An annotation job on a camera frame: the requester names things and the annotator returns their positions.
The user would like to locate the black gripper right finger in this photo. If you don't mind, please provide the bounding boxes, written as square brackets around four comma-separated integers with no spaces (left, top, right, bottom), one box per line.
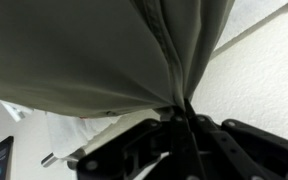
[183,98,288,180]

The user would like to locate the white hanging towel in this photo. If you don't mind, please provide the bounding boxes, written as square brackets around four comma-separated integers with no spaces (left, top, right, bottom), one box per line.
[45,111,122,160]

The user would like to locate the olive green pants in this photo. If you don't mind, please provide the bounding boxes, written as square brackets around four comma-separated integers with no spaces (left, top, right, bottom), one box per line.
[0,0,237,118]

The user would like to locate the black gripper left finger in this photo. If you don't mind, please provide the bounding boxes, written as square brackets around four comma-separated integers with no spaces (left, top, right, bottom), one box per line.
[75,114,206,180]

